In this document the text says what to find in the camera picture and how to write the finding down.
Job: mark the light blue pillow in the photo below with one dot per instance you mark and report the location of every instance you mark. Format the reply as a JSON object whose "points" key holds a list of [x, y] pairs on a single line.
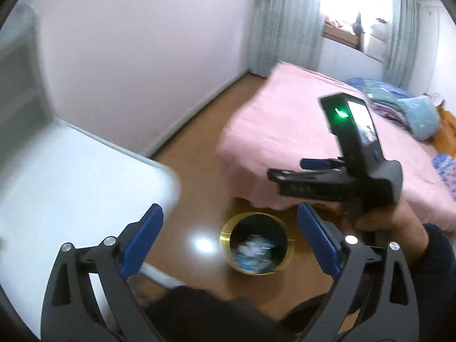
{"points": [[420, 115]]}

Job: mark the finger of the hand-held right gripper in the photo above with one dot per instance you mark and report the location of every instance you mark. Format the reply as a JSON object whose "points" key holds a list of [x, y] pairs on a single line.
{"points": [[317, 164], [299, 177]]}

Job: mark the black trash can gold rim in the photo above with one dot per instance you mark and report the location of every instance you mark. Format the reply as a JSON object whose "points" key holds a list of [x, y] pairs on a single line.
{"points": [[258, 244]]}

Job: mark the person's right hand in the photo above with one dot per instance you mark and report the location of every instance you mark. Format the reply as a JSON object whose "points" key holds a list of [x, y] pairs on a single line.
{"points": [[392, 219]]}

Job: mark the grey green curtain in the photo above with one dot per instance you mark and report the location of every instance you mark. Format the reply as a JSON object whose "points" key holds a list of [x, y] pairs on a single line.
{"points": [[281, 21], [400, 35]]}

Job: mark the wooden window bench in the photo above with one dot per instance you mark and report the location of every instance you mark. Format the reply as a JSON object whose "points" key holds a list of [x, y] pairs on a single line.
{"points": [[340, 35]]}

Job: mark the folded blue blankets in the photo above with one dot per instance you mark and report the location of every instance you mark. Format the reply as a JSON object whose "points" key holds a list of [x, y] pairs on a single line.
{"points": [[379, 96]]}

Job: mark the pink bed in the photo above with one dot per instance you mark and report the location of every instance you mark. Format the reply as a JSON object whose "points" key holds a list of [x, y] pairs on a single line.
{"points": [[302, 121]]}

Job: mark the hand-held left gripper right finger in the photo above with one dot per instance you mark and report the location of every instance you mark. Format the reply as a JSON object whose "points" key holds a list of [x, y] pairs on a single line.
{"points": [[317, 242]]}

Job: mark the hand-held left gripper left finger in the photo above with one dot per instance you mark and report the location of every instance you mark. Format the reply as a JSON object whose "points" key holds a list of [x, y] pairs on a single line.
{"points": [[142, 242]]}

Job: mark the blue floral cloth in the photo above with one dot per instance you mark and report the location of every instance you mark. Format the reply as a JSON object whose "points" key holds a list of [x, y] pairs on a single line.
{"points": [[447, 172]]}

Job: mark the person's dark pants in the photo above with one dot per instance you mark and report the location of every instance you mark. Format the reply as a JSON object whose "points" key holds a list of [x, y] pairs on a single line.
{"points": [[228, 320]]}

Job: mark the orange cloth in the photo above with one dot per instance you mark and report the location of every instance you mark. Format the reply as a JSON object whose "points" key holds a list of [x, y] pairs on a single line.
{"points": [[445, 131]]}

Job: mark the white grey desk hutch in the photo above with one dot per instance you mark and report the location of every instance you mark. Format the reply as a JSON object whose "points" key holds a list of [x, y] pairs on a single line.
{"points": [[19, 78]]}

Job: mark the clear plastic bag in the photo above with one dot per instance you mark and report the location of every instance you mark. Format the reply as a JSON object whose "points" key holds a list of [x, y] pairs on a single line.
{"points": [[254, 251]]}

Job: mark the person's right forearm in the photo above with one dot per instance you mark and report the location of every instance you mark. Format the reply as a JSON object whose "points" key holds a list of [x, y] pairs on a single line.
{"points": [[434, 267]]}

